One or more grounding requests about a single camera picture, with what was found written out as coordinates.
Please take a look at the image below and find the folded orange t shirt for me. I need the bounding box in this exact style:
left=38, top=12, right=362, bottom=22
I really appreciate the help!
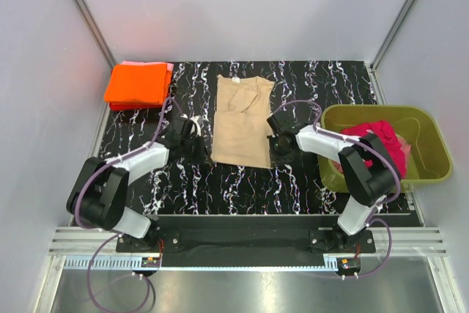
left=103, top=63, right=172, bottom=106

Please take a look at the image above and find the aluminium front rail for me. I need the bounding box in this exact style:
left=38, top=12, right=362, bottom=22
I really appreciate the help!
left=48, top=227, right=446, bottom=272

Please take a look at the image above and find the crumpled magenta t shirt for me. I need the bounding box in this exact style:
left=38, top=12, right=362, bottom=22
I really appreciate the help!
left=341, top=120, right=407, bottom=178

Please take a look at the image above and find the aluminium frame post left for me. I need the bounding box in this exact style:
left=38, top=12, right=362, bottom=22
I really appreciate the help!
left=73, top=0, right=117, bottom=68

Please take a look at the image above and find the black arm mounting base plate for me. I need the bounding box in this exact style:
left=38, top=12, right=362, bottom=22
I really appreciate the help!
left=116, top=215, right=376, bottom=270

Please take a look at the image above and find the power connector board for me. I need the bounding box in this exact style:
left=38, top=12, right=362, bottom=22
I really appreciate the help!
left=141, top=257, right=161, bottom=268
left=338, top=257, right=361, bottom=270

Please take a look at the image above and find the aluminium frame post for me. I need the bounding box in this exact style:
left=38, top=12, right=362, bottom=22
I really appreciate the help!
left=369, top=0, right=418, bottom=71
left=73, top=0, right=117, bottom=68

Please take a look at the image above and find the beige t shirt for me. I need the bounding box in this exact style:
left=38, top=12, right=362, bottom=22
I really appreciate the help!
left=211, top=75, right=274, bottom=169

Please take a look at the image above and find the folded pink t shirt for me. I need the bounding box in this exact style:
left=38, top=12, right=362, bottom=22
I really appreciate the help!
left=122, top=61, right=174, bottom=71

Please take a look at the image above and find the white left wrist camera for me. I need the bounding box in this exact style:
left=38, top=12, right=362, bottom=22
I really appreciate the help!
left=188, top=115, right=204, bottom=136

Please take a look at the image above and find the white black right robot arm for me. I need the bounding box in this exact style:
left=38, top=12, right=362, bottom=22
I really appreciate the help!
left=267, top=111, right=401, bottom=253

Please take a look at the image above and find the olive green plastic bin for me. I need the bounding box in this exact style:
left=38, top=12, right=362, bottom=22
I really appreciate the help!
left=321, top=105, right=453, bottom=192

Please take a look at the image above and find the crumpled dusty pink t shirt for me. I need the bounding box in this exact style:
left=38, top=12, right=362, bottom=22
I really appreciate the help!
left=397, top=136, right=411, bottom=165

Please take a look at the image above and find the left power connector board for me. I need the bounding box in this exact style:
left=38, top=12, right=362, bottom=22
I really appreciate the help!
left=141, top=257, right=161, bottom=268

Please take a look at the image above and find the aluminium frame post right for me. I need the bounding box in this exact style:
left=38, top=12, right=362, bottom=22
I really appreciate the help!
left=369, top=0, right=418, bottom=71

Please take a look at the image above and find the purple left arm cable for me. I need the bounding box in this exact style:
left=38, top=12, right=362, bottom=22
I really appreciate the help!
left=73, top=97, right=184, bottom=312

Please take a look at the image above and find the right power connector board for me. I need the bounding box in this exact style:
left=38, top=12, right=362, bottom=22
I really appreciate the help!
left=338, top=257, right=361, bottom=270

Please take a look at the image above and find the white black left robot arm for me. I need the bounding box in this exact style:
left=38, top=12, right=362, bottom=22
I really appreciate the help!
left=66, top=115, right=210, bottom=252

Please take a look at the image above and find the folded red t shirt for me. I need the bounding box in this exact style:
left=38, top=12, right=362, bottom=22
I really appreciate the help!
left=109, top=103, right=162, bottom=111

